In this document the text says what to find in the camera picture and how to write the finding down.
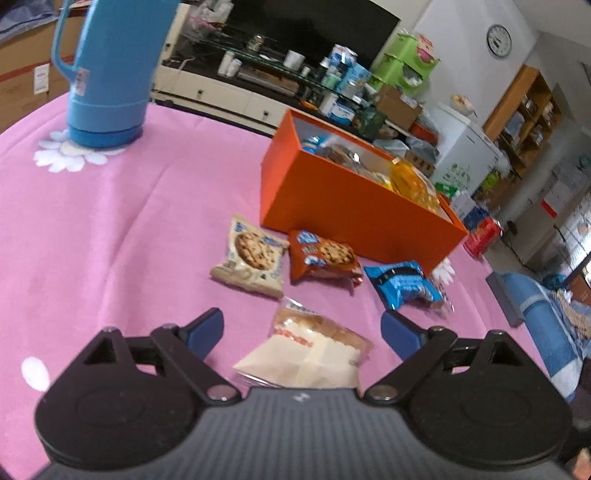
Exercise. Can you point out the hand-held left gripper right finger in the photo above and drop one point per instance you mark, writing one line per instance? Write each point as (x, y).
(401, 332)

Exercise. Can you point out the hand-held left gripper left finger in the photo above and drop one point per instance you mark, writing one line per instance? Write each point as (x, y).
(205, 330)

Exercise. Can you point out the white sandwich bread packet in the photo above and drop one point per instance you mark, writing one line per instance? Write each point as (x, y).
(304, 355)

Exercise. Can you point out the orange cookie packet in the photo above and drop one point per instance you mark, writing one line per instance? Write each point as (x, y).
(323, 256)

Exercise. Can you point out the orange cardboard box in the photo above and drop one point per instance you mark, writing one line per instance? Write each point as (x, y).
(351, 212)

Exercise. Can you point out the blue cookie packet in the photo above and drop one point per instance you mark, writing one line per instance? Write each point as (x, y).
(399, 281)

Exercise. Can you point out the cream cookie packet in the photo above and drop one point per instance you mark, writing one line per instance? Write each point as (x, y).
(249, 254)

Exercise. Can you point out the dark grey rectangular block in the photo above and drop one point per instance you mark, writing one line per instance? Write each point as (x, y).
(505, 297)

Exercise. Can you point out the pink flower-print tablecloth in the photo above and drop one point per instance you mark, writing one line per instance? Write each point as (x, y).
(138, 207)

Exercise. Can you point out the yellow cake packet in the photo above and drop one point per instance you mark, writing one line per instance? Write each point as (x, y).
(408, 180)

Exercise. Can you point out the shiny brown snack packet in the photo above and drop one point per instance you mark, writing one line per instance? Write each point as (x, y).
(344, 154)

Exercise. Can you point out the white chest freezer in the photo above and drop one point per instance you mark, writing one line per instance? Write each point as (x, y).
(466, 143)

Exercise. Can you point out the blue white snack packet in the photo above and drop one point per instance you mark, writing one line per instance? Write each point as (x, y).
(314, 143)

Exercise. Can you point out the open cardboard box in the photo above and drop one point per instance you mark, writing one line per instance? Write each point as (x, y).
(397, 107)

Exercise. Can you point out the white drawer cabinet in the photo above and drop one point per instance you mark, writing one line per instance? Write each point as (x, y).
(221, 94)

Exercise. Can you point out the wooden shelf unit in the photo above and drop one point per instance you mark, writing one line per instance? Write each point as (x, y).
(521, 124)

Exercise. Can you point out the blue thermos jug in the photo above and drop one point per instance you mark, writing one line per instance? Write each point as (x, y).
(111, 83)

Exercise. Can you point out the green plastic rack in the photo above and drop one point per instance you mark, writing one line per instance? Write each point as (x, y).
(406, 64)

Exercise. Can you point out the black television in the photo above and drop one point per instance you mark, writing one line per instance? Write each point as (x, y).
(323, 27)

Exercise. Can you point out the large brown cardboard box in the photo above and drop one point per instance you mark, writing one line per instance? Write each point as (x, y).
(27, 69)

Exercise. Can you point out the round wall clock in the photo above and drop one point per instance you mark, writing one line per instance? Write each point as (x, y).
(499, 40)

